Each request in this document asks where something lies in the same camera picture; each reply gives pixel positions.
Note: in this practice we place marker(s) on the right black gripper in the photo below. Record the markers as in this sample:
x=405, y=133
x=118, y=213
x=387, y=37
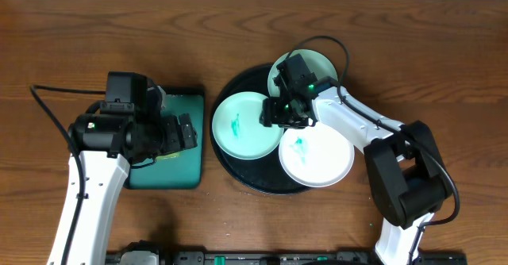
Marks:
x=275, y=114

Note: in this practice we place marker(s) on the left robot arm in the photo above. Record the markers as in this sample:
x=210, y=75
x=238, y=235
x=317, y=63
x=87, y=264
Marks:
x=106, y=142

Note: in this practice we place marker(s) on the green yellow sponge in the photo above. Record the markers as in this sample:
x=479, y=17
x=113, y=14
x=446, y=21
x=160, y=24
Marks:
x=168, y=156

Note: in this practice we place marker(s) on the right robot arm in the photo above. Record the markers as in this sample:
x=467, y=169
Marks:
x=406, y=174

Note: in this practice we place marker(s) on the white plate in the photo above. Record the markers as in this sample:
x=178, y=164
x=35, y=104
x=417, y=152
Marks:
x=316, y=156

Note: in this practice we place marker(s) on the mint plate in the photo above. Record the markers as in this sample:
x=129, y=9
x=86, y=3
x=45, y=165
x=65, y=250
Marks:
x=320, y=65
x=237, y=129

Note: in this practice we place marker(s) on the green rectangular sponge tray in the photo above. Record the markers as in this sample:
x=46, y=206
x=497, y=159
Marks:
x=184, y=172

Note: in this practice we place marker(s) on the black round tray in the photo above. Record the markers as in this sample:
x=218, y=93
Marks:
x=265, y=174

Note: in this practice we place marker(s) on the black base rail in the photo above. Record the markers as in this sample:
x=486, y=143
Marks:
x=341, y=257

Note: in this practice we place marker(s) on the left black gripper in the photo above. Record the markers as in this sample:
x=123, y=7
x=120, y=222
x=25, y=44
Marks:
x=175, y=134

